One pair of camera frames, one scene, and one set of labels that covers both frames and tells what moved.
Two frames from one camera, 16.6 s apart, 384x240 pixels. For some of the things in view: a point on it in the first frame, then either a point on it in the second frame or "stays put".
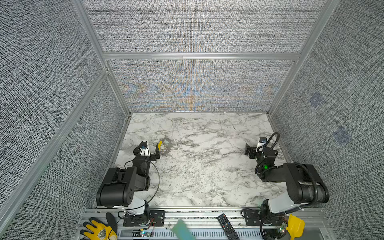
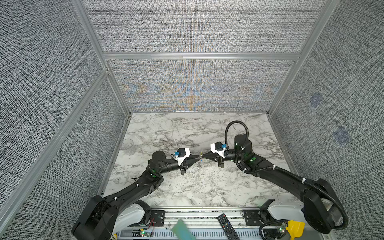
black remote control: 229,230 stays put
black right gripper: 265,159 -> 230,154
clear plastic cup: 127,143 stays put
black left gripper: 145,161 -> 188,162
